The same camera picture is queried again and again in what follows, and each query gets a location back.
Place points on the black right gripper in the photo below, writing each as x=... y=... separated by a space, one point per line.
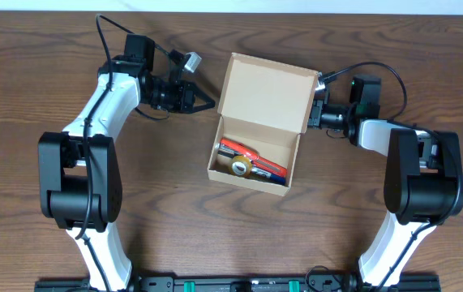
x=315 y=116

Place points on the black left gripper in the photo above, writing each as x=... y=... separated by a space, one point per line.
x=190 y=97

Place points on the cardboard box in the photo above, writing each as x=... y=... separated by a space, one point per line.
x=265 y=106

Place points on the yellow tape roll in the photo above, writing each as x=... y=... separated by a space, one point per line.
x=240 y=166

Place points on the blue cap white marker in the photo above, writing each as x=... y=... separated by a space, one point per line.
x=269 y=176

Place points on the orange utility knife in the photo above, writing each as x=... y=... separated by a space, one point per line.
x=269 y=166

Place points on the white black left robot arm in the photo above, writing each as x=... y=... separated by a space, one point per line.
x=80 y=181

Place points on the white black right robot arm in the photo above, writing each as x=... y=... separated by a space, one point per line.
x=423 y=187

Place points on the black aluminium mounting rail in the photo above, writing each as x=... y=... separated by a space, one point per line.
x=314 y=282

